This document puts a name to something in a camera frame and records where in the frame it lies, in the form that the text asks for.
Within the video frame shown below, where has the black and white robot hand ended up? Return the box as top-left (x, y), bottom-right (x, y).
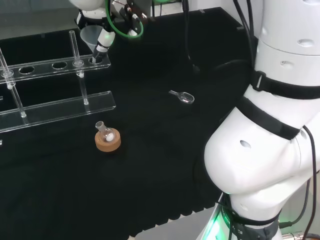
top-left (74, 0), bottom-right (151, 64)

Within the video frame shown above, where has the clear plastic funnel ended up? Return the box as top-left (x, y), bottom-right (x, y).
top-left (79, 24), bottom-right (104, 63)

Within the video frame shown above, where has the clear acrylic funnel stand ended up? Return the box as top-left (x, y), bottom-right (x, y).
top-left (0, 30), bottom-right (117, 134)

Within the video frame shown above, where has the clear round-bottom flask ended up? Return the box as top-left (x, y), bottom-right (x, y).
top-left (94, 120), bottom-right (116, 144)

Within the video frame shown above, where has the black bench cloth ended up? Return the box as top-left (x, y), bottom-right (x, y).
top-left (0, 6), bottom-right (258, 240)

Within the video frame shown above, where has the black hanging cable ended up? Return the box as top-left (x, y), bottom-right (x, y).
top-left (181, 0), bottom-right (201, 74)

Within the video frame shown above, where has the brown cork ring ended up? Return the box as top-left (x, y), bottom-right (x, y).
top-left (94, 127), bottom-right (122, 153)

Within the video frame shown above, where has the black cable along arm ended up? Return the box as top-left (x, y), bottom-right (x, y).
top-left (232, 0), bottom-right (260, 68)

